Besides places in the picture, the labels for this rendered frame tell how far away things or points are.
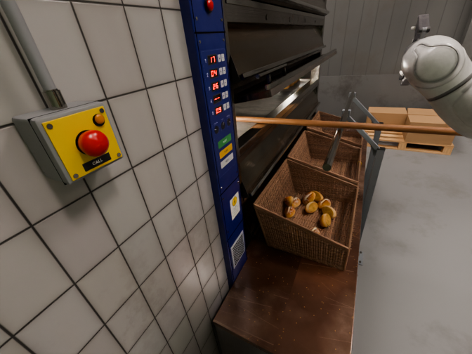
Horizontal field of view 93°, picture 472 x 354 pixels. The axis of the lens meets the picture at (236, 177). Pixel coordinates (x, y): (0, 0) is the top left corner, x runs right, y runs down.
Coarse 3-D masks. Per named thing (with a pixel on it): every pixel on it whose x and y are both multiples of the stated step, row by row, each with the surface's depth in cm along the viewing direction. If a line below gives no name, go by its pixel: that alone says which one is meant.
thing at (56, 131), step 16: (32, 112) 32; (48, 112) 31; (64, 112) 31; (80, 112) 33; (96, 112) 35; (32, 128) 29; (48, 128) 30; (64, 128) 31; (80, 128) 33; (96, 128) 35; (112, 128) 38; (32, 144) 32; (48, 144) 30; (64, 144) 32; (112, 144) 38; (48, 160) 32; (64, 160) 32; (80, 160) 34; (96, 160) 36; (112, 160) 38; (48, 176) 35; (64, 176) 33; (80, 176) 34
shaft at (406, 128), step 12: (240, 120) 127; (252, 120) 124; (264, 120) 121; (276, 120) 118; (288, 120) 115; (300, 120) 113; (312, 120) 111; (408, 132) 95; (420, 132) 93; (432, 132) 91; (444, 132) 89; (456, 132) 88
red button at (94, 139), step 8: (80, 136) 32; (88, 136) 32; (96, 136) 33; (104, 136) 34; (80, 144) 32; (88, 144) 32; (96, 144) 33; (104, 144) 34; (88, 152) 33; (96, 152) 33; (104, 152) 34
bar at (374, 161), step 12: (348, 96) 170; (348, 108) 134; (360, 108) 170; (348, 120) 134; (372, 120) 171; (336, 132) 104; (360, 132) 134; (336, 144) 93; (372, 144) 135; (372, 156) 182; (324, 168) 81; (372, 168) 141; (372, 180) 144; (372, 192) 148; (360, 252) 184; (360, 264) 175
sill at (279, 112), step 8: (312, 80) 223; (304, 88) 191; (296, 96) 170; (280, 104) 154; (288, 104) 152; (272, 112) 139; (280, 112) 139; (256, 128) 117; (264, 128) 119; (240, 136) 109; (248, 136) 108; (256, 136) 112; (240, 144) 100; (248, 144) 104; (240, 152) 99
